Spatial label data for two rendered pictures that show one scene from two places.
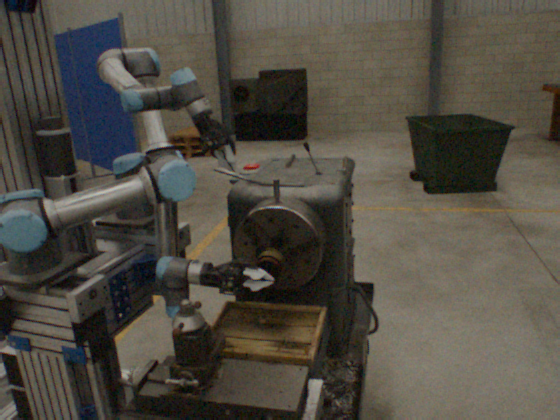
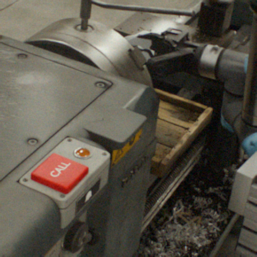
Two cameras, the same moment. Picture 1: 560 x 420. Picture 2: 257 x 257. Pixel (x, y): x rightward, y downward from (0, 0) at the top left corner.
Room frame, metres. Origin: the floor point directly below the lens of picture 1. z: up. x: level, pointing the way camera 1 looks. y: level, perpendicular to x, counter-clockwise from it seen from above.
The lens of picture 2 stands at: (2.82, 0.33, 1.87)
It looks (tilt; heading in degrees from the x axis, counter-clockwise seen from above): 34 degrees down; 189
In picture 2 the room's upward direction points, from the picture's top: 7 degrees clockwise
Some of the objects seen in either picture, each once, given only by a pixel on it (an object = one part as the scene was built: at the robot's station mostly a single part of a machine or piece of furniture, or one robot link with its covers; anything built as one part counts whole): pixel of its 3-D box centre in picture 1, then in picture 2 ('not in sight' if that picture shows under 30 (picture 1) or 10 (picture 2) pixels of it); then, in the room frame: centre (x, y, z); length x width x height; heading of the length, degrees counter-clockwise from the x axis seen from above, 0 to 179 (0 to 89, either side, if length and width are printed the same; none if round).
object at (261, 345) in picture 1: (264, 331); (125, 117); (1.32, 0.07, 0.89); 0.36 x 0.30 x 0.04; 76
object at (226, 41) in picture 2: (198, 360); (209, 42); (1.02, 0.23, 0.99); 0.20 x 0.10 x 0.05; 166
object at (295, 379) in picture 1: (219, 386); (190, 46); (0.98, 0.17, 0.95); 0.43 x 0.17 x 0.05; 76
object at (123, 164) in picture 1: (131, 172); not in sight; (1.78, 0.56, 1.33); 0.13 x 0.12 x 0.14; 123
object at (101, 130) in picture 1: (82, 106); not in sight; (7.68, 3.05, 1.18); 4.12 x 0.80 x 2.35; 39
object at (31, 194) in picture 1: (24, 212); not in sight; (1.31, 0.74, 1.33); 0.13 x 0.12 x 0.14; 24
